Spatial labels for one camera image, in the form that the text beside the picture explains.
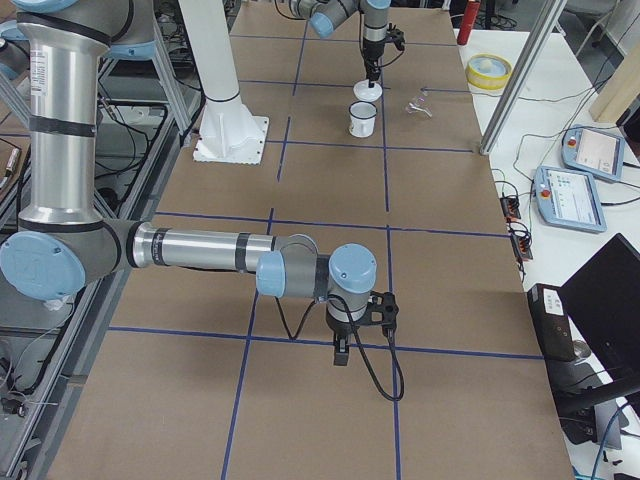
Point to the white round lid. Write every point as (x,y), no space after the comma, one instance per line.
(367,91)

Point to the clear plastic funnel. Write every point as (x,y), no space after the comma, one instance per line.
(418,105)

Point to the white enamel cup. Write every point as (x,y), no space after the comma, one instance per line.
(362,119)

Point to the yellow tape roll with dish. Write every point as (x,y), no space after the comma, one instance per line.
(488,71)

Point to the red bottle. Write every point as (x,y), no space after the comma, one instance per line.
(468,21)

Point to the upper orange black connector box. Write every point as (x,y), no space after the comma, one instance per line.
(510,205)

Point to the orange black connector box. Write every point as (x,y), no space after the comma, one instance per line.
(521,244)
(510,205)

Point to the lower orange black connector box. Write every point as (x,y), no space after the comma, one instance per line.
(521,244)

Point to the black box with label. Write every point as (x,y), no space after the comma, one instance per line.
(551,323)

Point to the near teach pendant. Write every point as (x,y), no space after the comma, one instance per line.
(568,199)

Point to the teach pendant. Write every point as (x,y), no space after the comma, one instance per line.
(568,199)
(594,151)

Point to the far teach pendant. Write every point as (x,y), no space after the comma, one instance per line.
(594,151)

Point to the wooden plank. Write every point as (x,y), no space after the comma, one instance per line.
(620,91)

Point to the black laptop screen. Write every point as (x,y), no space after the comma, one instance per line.
(602,299)

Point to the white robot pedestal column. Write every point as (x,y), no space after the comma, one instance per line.
(228,131)

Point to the aluminium frame post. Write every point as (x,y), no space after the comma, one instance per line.
(531,51)

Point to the aluminium side frame rail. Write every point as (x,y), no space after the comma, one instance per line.
(46,355)

